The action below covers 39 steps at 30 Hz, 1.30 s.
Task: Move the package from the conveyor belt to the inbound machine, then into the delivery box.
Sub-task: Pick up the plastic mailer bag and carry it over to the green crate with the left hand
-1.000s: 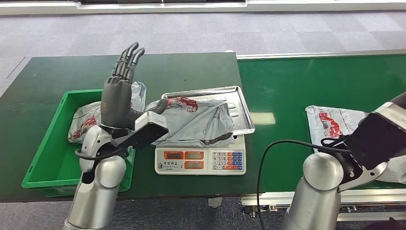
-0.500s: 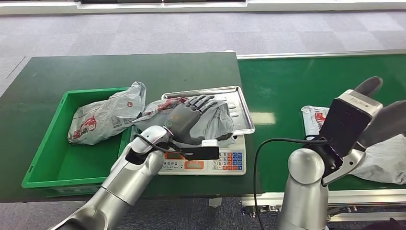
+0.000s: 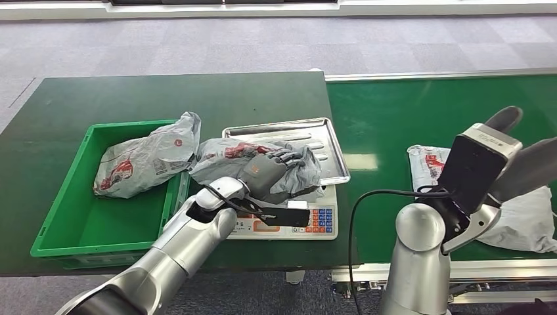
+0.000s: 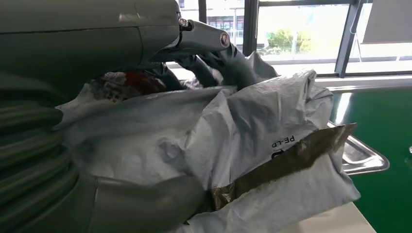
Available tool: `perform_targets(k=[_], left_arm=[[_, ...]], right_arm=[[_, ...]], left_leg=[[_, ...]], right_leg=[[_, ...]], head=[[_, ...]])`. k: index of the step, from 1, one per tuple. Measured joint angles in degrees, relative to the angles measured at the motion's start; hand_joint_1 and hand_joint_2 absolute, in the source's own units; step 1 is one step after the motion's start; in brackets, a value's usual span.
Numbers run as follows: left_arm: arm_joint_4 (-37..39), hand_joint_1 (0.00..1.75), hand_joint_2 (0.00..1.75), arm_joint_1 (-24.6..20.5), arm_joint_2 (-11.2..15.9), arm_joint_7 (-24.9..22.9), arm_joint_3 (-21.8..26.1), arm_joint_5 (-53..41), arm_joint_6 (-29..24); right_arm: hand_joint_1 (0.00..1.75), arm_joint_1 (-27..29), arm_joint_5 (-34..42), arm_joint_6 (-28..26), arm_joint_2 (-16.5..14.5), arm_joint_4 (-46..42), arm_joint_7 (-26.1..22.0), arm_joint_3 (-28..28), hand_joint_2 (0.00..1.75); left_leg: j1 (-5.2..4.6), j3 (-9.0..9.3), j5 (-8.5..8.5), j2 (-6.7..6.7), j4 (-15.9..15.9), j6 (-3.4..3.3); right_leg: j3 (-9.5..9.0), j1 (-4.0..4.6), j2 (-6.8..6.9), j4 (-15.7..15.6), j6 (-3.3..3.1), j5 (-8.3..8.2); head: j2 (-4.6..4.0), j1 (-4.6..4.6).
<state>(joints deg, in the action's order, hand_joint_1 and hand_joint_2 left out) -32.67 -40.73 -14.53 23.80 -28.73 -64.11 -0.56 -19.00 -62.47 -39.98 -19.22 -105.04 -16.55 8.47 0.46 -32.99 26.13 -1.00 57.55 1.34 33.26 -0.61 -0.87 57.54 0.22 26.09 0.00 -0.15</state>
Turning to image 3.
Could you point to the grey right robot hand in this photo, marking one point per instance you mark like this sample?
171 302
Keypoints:
531 169

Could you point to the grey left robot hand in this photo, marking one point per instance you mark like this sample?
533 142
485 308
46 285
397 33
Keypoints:
265 171

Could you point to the grey red-print package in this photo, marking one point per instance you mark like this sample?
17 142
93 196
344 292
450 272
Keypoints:
522 221
222 163

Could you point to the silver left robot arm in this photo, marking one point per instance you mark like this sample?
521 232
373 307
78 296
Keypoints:
174 256

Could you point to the flat grey red-print package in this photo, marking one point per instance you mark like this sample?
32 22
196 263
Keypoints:
522 221

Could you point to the grey package with round logo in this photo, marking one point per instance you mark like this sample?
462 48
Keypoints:
143 161

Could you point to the green conveyor belt machine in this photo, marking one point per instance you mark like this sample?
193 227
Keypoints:
383 126

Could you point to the steel scale tray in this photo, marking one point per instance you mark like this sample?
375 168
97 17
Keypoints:
322 139

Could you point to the white electronic scale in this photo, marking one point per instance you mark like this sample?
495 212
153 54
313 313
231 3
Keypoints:
324 217

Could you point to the green-topped table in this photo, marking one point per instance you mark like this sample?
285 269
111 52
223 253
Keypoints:
130 95

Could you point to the green plastic bin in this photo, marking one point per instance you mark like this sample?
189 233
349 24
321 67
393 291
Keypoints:
109 230

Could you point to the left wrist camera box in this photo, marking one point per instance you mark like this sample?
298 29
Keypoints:
285 216

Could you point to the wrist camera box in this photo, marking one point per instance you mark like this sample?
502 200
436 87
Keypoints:
285 216
472 169

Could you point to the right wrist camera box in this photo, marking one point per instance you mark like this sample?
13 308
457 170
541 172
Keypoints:
472 169

